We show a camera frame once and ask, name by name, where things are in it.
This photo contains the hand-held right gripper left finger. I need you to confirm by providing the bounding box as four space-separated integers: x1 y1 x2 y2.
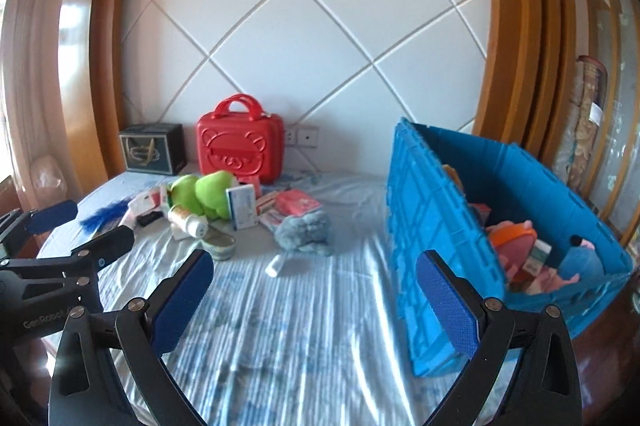
48 249 215 426

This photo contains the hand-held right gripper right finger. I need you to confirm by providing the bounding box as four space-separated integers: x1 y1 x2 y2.
416 249 583 426

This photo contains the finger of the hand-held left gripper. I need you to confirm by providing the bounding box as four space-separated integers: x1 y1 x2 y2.
0 225 136 288
0 199 79 257

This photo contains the blue plastic crate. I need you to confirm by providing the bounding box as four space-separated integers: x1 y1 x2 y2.
386 116 633 378

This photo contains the white green medicine carton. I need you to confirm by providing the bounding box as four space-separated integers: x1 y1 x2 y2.
522 240 553 277

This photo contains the blue feather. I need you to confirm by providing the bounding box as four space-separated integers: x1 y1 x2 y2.
79 200 132 237

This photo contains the pink white tissue pack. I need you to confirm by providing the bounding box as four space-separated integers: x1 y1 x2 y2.
120 196 151 229

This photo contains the clear plastic bag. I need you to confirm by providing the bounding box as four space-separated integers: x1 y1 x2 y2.
30 155 68 202

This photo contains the pink plush toy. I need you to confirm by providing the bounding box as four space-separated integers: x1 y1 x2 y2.
492 243 531 292

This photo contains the white orange-label pill bottle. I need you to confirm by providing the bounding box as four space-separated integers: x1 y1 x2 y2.
167 205 210 239

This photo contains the small white bottle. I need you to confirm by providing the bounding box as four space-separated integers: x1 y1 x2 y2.
265 253 288 279

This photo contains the dark gift box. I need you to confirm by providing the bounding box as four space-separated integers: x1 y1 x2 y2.
119 123 187 177

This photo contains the green plush toy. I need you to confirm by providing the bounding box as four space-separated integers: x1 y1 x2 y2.
170 171 233 221

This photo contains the blue white medicine box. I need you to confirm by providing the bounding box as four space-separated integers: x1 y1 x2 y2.
225 185 260 232

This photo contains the red white sachet pack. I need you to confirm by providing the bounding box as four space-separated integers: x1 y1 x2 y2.
256 192 286 227

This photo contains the printed bed sheet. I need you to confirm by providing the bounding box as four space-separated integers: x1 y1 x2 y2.
37 171 521 426

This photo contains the blue plush toy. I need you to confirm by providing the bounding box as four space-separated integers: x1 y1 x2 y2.
557 235 603 287

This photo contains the grey plush toy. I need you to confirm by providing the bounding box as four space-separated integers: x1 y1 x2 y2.
272 209 333 257

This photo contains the pink packet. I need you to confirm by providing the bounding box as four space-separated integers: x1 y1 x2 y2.
276 189 322 217

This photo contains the red bear carry case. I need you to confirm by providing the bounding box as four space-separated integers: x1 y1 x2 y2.
196 94 286 184

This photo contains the rolled patterned rug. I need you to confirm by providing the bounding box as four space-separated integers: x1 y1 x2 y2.
552 55 608 202

